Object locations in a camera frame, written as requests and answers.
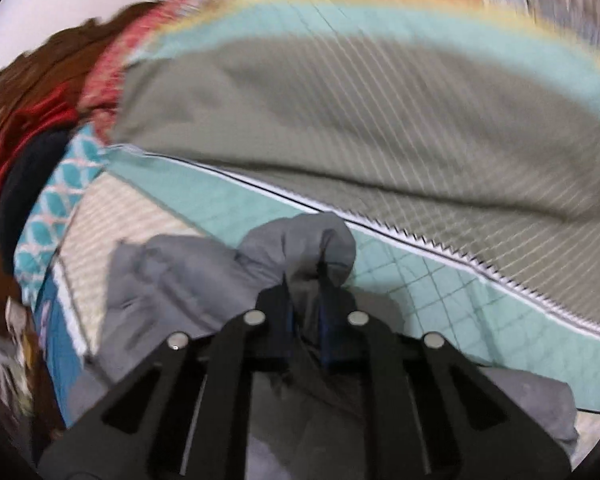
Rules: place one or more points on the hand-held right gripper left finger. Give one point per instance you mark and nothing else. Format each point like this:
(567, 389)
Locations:
(283, 310)

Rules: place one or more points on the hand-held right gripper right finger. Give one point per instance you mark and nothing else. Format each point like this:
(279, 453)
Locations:
(326, 320)

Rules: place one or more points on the grey garment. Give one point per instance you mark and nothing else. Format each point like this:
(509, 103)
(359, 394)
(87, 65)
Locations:
(180, 280)

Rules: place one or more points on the pile of colourful clothes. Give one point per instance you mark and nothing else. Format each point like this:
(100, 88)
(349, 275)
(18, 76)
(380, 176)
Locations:
(35, 75)

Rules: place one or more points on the teal quilted bedspread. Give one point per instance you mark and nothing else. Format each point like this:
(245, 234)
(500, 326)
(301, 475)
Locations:
(430, 300)

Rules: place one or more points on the olive grey quilted blanket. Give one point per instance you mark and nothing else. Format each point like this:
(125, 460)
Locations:
(360, 125)

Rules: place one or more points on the teal patterned pillow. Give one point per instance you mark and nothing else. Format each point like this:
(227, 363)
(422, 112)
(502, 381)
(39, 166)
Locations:
(50, 210)

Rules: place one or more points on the dark navy cloth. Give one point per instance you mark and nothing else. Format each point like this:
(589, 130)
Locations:
(25, 185)

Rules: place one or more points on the red patterned cloth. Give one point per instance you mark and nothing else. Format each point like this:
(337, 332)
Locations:
(107, 70)

